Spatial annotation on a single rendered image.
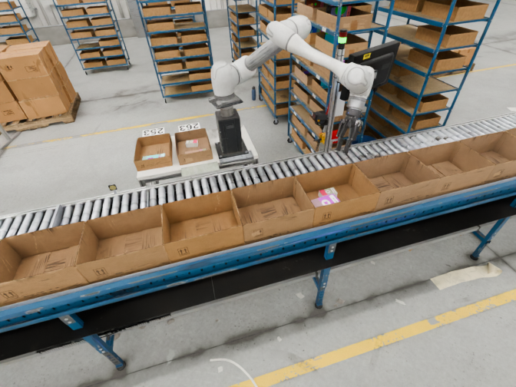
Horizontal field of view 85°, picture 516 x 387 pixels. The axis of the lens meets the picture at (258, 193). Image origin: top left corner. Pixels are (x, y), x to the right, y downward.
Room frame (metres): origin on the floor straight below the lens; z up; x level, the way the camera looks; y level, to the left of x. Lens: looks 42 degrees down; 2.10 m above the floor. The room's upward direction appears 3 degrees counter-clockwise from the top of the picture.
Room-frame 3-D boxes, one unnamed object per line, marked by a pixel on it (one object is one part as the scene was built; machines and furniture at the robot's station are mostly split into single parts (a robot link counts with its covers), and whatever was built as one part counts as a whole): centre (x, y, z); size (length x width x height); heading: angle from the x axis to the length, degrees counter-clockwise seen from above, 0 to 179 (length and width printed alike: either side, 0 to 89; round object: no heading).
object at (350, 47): (2.72, -0.81, 1.39); 0.40 x 0.30 x 0.10; 13
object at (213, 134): (2.16, 0.53, 0.74); 1.00 x 0.58 x 0.03; 103
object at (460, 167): (1.40, -1.21, 0.96); 0.39 x 0.29 x 0.17; 103
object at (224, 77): (2.14, 0.21, 1.36); 0.18 x 0.16 x 0.22; 138
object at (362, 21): (2.72, -0.80, 1.59); 0.40 x 0.30 x 0.10; 14
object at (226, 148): (2.12, 0.21, 0.91); 0.26 x 0.26 x 0.33; 13
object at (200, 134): (2.12, 0.54, 0.80); 0.38 x 0.28 x 0.10; 14
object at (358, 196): (1.22, -0.45, 0.96); 0.39 x 0.29 x 0.17; 104
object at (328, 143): (2.01, -0.60, 1.11); 0.12 x 0.05 x 0.88; 104
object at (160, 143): (2.07, 0.87, 0.80); 0.38 x 0.28 x 0.10; 11
